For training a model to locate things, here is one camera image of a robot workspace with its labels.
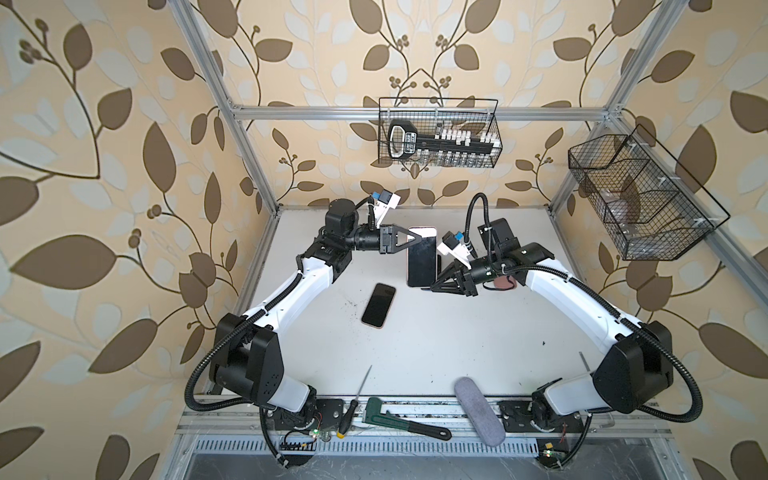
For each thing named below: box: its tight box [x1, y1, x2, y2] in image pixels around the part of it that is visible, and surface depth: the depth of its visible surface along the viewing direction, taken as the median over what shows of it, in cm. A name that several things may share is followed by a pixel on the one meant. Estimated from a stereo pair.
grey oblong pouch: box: [454, 377, 506, 447], surface depth 74 cm
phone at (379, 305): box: [361, 282, 396, 329], surface depth 96 cm
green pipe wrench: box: [362, 396, 452, 441], surface depth 74 cm
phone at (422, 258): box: [407, 226, 438, 287], surface depth 71 cm
